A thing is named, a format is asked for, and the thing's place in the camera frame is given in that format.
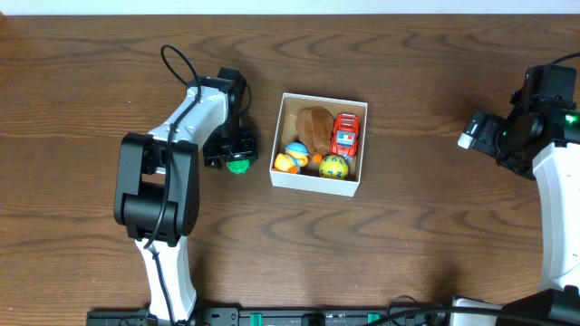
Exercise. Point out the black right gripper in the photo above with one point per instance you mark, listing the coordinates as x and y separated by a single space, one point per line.
486 141

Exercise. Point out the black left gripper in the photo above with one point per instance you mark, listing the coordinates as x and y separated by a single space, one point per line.
233 151

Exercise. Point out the green ridged ball toy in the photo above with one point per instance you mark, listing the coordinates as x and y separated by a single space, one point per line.
239 166

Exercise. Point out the white cardboard box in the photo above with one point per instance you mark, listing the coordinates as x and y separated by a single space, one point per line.
308 179

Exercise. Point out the yellow blue duck toy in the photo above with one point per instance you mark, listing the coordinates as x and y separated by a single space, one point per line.
293 159

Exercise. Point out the brown plush toy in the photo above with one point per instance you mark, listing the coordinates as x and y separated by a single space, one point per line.
314 127

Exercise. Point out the yellow ball with blue letters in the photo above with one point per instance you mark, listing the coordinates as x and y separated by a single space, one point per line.
334 166

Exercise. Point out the red toy fire truck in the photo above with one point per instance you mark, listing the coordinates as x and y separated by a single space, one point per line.
344 141

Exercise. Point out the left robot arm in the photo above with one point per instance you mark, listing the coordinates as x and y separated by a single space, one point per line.
157 189

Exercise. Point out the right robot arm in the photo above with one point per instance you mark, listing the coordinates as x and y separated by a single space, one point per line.
539 141

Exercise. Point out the black rail with green clips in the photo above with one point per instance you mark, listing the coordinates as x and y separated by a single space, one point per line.
238 316

